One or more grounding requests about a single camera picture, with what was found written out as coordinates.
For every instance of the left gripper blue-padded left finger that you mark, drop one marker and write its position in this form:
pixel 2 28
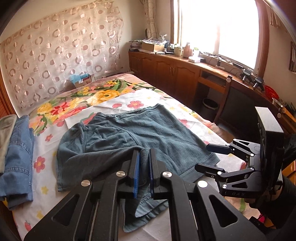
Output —
pixel 133 174

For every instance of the cardboard box on cabinet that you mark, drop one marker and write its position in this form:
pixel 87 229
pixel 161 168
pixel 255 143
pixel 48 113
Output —
pixel 152 47

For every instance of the dark waste bin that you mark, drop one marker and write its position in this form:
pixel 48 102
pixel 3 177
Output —
pixel 209 109

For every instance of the white jar on cabinet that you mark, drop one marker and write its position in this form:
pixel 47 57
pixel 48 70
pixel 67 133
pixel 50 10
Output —
pixel 178 51

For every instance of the wooden sideboard cabinet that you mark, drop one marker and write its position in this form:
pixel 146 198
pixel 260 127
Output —
pixel 190 83

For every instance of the folded blue denim jeans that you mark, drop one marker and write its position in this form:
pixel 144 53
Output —
pixel 16 181

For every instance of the wooden chair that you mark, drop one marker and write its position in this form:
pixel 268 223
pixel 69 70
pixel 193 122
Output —
pixel 238 113

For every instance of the circle patterned sheer curtain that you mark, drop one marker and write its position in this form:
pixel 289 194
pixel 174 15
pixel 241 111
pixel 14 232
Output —
pixel 40 60

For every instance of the window drape curtain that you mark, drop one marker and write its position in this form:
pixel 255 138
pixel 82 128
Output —
pixel 150 15

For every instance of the white floral towel sheet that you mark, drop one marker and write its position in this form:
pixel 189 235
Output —
pixel 45 190

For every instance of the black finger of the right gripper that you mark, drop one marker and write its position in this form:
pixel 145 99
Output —
pixel 218 148

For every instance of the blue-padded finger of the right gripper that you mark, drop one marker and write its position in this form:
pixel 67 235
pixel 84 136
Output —
pixel 209 171

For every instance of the pink bottle on cabinet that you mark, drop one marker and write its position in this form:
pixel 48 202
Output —
pixel 187 51

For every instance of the folded olive green pants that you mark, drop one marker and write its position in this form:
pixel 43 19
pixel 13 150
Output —
pixel 7 126

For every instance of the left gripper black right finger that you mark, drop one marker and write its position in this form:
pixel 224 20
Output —
pixel 156 168

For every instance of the teal grey shorts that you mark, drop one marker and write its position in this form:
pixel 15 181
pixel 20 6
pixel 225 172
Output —
pixel 134 148

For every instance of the window with wooden frame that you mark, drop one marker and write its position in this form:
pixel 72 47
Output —
pixel 234 30

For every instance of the box with blue cloth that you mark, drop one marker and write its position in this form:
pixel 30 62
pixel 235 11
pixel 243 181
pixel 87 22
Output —
pixel 80 80

